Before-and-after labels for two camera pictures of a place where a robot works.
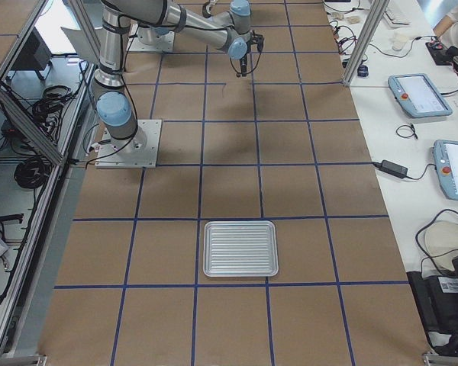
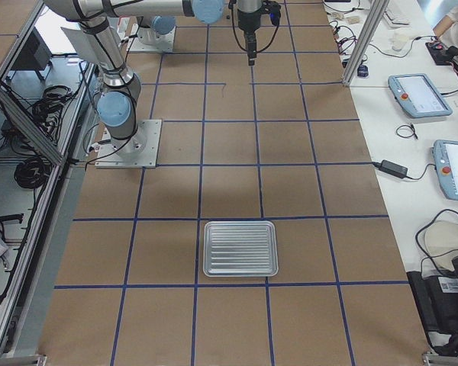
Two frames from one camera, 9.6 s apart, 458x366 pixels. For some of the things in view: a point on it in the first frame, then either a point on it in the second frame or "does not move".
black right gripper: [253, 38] -> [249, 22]
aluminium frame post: [377, 11] does not move
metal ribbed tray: [240, 248] does not move
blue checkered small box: [362, 71] does not move
